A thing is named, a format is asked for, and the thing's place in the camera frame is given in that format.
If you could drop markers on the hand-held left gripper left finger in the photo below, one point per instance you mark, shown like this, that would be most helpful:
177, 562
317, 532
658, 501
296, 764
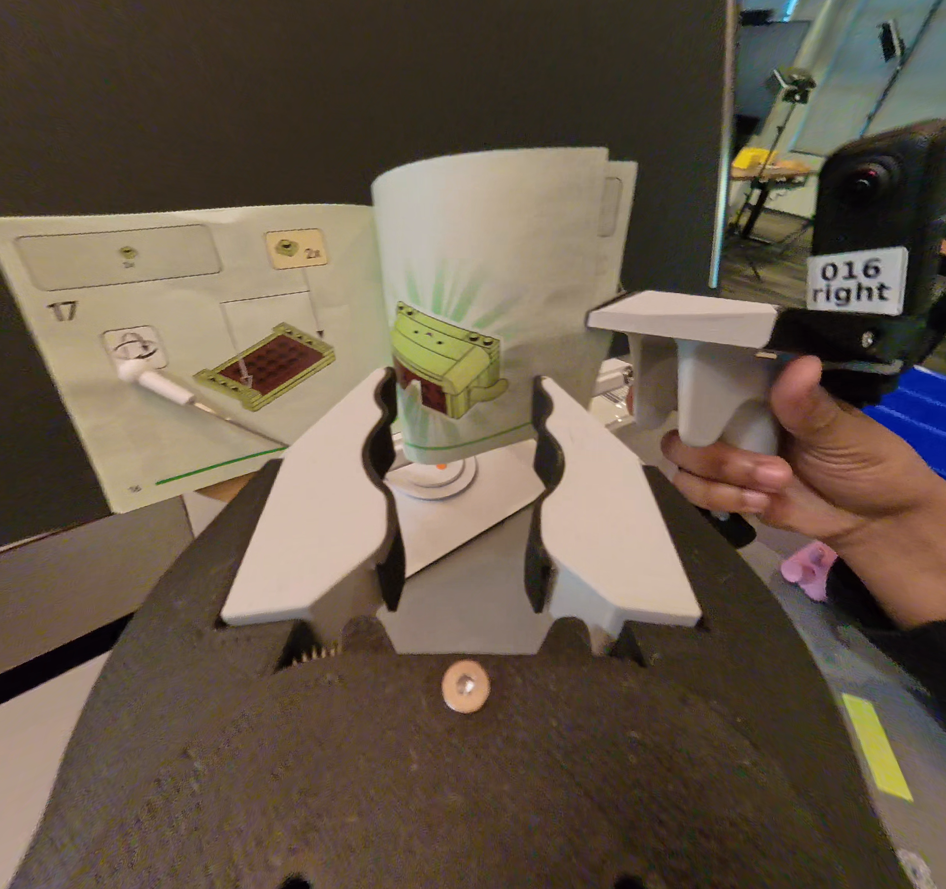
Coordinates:
310, 534

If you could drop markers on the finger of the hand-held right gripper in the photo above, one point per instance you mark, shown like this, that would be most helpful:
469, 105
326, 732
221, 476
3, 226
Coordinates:
687, 316

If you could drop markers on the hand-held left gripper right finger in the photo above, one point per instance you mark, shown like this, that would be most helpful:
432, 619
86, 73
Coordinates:
621, 534

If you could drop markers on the white book stand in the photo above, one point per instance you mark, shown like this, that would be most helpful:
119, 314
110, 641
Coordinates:
159, 383

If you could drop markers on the building instruction booklet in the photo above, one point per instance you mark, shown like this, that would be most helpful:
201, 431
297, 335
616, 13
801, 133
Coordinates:
480, 239

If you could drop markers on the person's right forearm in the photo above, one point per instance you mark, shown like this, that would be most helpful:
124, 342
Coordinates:
865, 593

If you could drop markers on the person's right hand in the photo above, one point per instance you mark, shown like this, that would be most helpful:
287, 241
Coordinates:
850, 475

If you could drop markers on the blue storage box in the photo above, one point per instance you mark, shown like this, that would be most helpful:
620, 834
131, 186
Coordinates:
909, 416

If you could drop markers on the background wooden table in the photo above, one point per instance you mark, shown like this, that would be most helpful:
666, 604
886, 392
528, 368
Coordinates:
776, 174

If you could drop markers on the yellow box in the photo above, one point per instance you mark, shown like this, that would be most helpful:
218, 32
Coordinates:
754, 159

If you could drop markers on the pink brick planter figure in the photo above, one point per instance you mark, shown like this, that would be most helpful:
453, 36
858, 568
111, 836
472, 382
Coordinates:
809, 571

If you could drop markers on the long lime flat tile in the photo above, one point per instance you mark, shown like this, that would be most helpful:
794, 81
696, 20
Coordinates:
876, 745

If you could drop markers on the black backdrop board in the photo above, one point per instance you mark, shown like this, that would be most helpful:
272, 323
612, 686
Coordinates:
295, 54

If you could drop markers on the camera tripod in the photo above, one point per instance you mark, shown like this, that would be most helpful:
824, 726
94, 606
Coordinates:
794, 84

